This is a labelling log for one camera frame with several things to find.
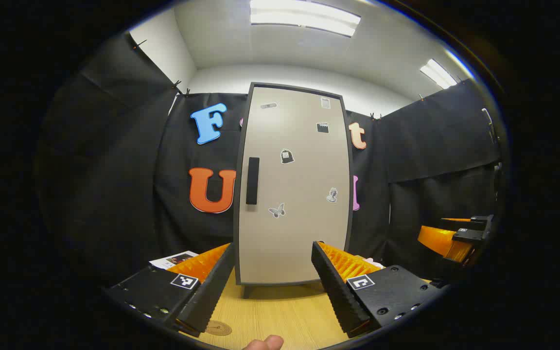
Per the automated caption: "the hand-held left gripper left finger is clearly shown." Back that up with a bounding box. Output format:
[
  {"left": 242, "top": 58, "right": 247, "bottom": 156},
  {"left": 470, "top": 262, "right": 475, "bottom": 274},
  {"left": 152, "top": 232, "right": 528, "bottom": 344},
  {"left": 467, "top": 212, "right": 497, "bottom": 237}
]
[{"left": 105, "top": 242, "right": 236, "bottom": 337}]

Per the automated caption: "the round wooden coaster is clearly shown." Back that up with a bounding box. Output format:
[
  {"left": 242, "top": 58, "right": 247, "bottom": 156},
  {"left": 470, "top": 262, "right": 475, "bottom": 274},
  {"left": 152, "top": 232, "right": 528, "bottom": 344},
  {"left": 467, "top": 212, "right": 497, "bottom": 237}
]
[{"left": 205, "top": 320, "right": 233, "bottom": 337}]

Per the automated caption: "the long ceiling light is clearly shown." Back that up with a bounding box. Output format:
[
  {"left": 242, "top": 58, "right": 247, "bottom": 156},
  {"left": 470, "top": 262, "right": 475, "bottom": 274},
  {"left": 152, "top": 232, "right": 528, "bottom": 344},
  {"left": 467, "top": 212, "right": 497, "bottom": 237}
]
[{"left": 250, "top": 0, "right": 361, "bottom": 37}]

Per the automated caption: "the white cover book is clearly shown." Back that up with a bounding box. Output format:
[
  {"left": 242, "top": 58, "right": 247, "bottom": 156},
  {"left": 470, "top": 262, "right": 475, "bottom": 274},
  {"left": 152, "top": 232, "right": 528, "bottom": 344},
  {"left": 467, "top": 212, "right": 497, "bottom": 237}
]
[{"left": 149, "top": 250, "right": 199, "bottom": 270}]

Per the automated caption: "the small ceiling light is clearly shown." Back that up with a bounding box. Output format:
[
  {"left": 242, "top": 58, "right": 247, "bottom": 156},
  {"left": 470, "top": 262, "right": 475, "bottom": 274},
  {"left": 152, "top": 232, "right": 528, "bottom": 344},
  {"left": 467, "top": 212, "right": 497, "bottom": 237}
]
[{"left": 420, "top": 58, "right": 458, "bottom": 89}]

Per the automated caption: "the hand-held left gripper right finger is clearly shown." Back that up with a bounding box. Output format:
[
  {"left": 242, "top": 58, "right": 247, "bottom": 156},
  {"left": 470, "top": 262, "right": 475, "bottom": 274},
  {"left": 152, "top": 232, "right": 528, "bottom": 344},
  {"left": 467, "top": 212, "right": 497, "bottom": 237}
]
[{"left": 312, "top": 241, "right": 443, "bottom": 338}]

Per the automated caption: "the dark gray cabinet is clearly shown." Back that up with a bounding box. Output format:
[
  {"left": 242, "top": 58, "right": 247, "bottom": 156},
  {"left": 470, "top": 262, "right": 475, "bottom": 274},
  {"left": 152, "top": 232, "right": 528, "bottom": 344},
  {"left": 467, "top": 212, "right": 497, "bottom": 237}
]
[{"left": 233, "top": 82, "right": 354, "bottom": 298}]

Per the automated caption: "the black backdrop cloth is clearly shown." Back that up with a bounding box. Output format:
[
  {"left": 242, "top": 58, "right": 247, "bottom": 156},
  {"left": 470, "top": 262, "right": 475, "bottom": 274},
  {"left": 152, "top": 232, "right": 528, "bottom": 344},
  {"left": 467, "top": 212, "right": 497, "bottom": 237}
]
[{"left": 35, "top": 32, "right": 504, "bottom": 287}]

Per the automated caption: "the black door handle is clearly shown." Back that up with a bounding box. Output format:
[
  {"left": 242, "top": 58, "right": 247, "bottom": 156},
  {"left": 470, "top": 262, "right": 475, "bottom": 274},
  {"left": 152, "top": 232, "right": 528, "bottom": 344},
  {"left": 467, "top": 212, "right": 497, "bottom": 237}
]
[{"left": 245, "top": 157, "right": 260, "bottom": 205}]

